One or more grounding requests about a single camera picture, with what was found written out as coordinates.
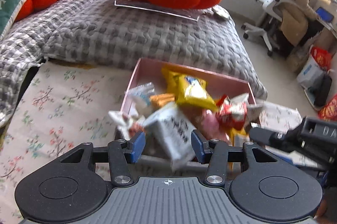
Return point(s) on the clear acrylic board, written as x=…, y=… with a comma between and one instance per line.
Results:
x=184, y=14

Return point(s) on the white black text packet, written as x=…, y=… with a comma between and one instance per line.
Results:
x=172, y=129

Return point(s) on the yellow chips bag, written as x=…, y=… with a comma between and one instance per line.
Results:
x=188, y=90

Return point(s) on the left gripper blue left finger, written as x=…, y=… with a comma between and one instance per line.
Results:
x=121, y=153

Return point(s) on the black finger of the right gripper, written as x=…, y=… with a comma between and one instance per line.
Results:
x=270, y=138

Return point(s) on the white triangular snack packet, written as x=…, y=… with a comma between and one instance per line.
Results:
x=123, y=121

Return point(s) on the pink peach oolong snack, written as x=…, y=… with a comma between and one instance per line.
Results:
x=210, y=127

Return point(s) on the gold foil candy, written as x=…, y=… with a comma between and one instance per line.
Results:
x=158, y=101

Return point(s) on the white newspaper print packet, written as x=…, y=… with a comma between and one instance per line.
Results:
x=253, y=110

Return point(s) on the white blue shopping bag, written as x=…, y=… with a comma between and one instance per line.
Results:
x=311, y=74

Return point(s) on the grey checked quilt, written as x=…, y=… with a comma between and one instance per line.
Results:
x=98, y=32

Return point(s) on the floral tablecloth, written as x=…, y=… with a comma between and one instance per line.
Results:
x=66, y=105

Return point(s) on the red gift bag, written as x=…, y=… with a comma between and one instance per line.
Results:
x=322, y=57

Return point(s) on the black bag on floor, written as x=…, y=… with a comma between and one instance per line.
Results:
x=321, y=93

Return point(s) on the pink cardboard box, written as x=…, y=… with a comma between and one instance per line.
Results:
x=218, y=85

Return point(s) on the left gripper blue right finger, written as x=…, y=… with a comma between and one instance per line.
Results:
x=214, y=153

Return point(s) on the red white candy packet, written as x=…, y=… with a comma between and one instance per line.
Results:
x=232, y=112

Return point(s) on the small packet on quilt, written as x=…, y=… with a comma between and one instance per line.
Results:
x=221, y=12

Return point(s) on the white blue snack packet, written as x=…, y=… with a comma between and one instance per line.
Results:
x=140, y=95

